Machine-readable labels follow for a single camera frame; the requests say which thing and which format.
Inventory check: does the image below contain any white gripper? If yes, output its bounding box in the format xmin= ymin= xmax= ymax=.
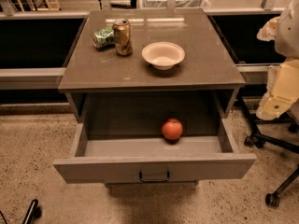
xmin=256 ymin=17 xmax=299 ymax=120

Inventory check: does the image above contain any red apple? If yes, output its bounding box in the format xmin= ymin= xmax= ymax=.
xmin=162 ymin=119 xmax=183 ymax=140

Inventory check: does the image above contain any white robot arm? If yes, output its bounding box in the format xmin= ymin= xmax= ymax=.
xmin=256 ymin=0 xmax=299 ymax=120

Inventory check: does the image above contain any grey cabinet with counter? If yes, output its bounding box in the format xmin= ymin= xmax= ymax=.
xmin=59 ymin=8 xmax=245 ymax=118

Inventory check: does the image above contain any open grey top drawer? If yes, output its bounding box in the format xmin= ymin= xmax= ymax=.
xmin=52 ymin=91 xmax=257 ymax=185

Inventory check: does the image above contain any white paper bowl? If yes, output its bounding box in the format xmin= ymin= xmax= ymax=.
xmin=142 ymin=42 xmax=185 ymax=70

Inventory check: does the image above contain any black office chair base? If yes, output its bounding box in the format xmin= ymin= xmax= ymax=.
xmin=235 ymin=91 xmax=299 ymax=208

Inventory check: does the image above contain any clear plastic bin background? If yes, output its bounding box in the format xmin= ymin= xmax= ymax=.
xmin=136 ymin=0 xmax=210 ymax=9

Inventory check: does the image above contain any gold soda can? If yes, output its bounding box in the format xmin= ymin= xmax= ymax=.
xmin=112 ymin=19 xmax=133 ymax=56

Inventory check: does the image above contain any green crushed can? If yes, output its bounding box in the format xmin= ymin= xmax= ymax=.
xmin=93 ymin=27 xmax=114 ymax=49

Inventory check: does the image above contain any black caster bottom left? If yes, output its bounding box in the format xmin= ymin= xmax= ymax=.
xmin=22 ymin=199 xmax=42 ymax=224

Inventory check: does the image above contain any black drawer handle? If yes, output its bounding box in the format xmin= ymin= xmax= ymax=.
xmin=138 ymin=172 xmax=170 ymax=183

